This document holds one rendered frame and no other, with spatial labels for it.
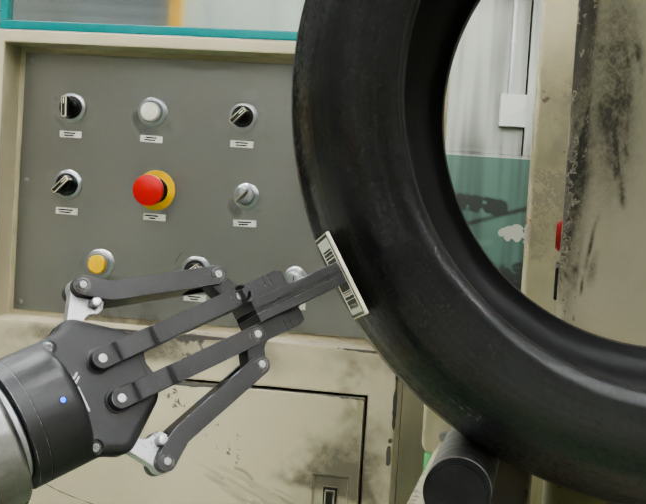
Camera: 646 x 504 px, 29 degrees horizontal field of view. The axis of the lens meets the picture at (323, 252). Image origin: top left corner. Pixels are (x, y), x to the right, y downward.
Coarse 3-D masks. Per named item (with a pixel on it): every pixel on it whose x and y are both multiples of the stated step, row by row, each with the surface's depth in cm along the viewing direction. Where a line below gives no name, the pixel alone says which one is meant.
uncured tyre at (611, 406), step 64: (320, 0) 84; (384, 0) 81; (448, 0) 106; (320, 64) 83; (384, 64) 81; (448, 64) 107; (320, 128) 83; (384, 128) 81; (320, 192) 84; (384, 192) 81; (448, 192) 107; (384, 256) 82; (448, 256) 81; (384, 320) 83; (448, 320) 81; (512, 320) 106; (448, 384) 82; (512, 384) 80; (576, 384) 79; (640, 384) 104; (512, 448) 83; (576, 448) 80; (640, 448) 79
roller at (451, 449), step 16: (448, 432) 96; (448, 448) 86; (464, 448) 85; (480, 448) 87; (432, 464) 84; (448, 464) 82; (464, 464) 82; (480, 464) 83; (496, 464) 88; (432, 480) 82; (448, 480) 82; (464, 480) 81; (480, 480) 81; (432, 496) 82; (448, 496) 82; (464, 496) 81; (480, 496) 81
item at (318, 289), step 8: (328, 280) 81; (336, 280) 81; (344, 280) 81; (312, 288) 80; (320, 288) 80; (328, 288) 81; (288, 296) 79; (296, 296) 79; (304, 296) 80; (312, 296) 80; (272, 304) 78; (280, 304) 79; (288, 304) 79; (296, 304) 79; (256, 312) 78; (264, 312) 78; (272, 312) 78; (280, 312) 78; (240, 320) 80; (248, 320) 79; (256, 320) 78; (264, 320) 78; (240, 328) 80
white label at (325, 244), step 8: (328, 232) 82; (320, 240) 84; (328, 240) 82; (320, 248) 85; (328, 248) 83; (336, 248) 82; (328, 256) 84; (336, 256) 82; (328, 264) 85; (344, 264) 82; (344, 272) 82; (352, 280) 82; (344, 288) 84; (352, 288) 82; (344, 296) 85; (352, 296) 83; (360, 296) 82; (352, 304) 84; (360, 304) 82; (352, 312) 85; (360, 312) 83; (368, 312) 82
